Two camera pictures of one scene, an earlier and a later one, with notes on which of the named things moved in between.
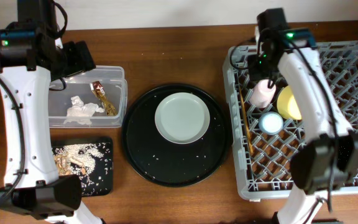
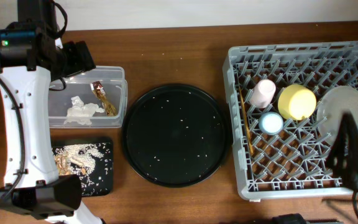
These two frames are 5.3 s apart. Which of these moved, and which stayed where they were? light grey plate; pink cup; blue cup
Moved: light grey plate
Stayed: blue cup; pink cup
